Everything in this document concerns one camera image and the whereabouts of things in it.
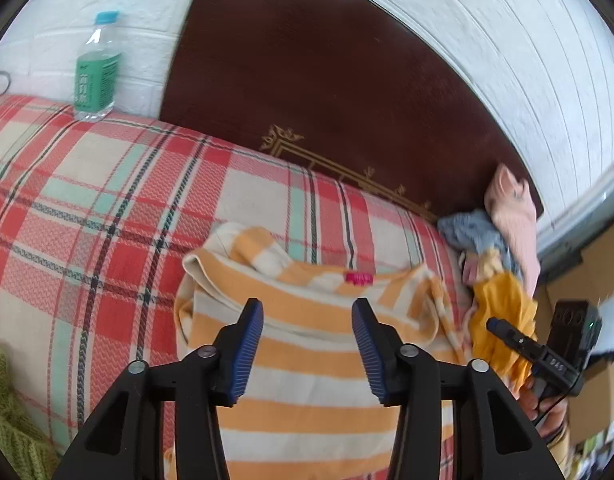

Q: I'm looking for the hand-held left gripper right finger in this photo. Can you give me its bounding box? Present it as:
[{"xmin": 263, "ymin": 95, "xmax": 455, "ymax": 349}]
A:
[{"xmin": 351, "ymin": 297, "xmax": 562, "ymax": 480}]

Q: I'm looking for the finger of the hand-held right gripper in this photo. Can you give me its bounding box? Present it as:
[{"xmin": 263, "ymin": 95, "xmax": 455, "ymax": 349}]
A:
[{"xmin": 486, "ymin": 316, "xmax": 546, "ymax": 361}]

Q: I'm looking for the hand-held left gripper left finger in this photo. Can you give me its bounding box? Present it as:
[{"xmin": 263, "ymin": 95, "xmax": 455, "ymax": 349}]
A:
[{"xmin": 52, "ymin": 297, "xmax": 265, "ymax": 480}]

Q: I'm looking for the orange white striped shirt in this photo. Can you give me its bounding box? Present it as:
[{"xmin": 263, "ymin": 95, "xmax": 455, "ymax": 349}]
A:
[{"xmin": 164, "ymin": 221, "xmax": 475, "ymax": 480}]

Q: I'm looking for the person's right hand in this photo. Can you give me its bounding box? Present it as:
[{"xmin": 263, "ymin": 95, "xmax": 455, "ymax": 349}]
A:
[{"xmin": 518, "ymin": 377, "xmax": 570, "ymax": 443}]

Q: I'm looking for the pale yellow white garment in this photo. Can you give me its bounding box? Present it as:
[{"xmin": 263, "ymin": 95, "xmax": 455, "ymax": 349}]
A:
[{"xmin": 459, "ymin": 250, "xmax": 505, "ymax": 286}]

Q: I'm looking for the cardboard box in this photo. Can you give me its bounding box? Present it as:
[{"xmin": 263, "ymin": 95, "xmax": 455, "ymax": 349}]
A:
[{"xmin": 534, "ymin": 225, "xmax": 614, "ymax": 453}]

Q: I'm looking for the blue grey garment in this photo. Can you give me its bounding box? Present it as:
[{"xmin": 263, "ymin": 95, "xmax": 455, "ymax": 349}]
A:
[{"xmin": 437, "ymin": 210, "xmax": 525, "ymax": 281}]

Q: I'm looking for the pink garment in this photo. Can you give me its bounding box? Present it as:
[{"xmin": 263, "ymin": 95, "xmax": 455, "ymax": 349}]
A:
[{"xmin": 484, "ymin": 162, "xmax": 542, "ymax": 296}]

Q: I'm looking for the red plaid blanket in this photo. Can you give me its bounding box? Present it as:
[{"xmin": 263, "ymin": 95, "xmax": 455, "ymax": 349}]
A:
[{"xmin": 0, "ymin": 94, "xmax": 475, "ymax": 480}]

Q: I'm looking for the green knitted garment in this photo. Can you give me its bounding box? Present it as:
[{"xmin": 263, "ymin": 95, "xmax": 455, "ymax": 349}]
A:
[{"xmin": 0, "ymin": 341, "xmax": 62, "ymax": 480}]

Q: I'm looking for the dark wooden headboard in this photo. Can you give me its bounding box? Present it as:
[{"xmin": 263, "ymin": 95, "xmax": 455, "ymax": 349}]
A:
[{"xmin": 158, "ymin": 0, "xmax": 545, "ymax": 233}]

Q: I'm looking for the green label water bottle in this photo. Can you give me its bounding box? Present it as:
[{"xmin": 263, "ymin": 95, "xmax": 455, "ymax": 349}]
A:
[{"xmin": 74, "ymin": 11, "xmax": 122, "ymax": 122}]

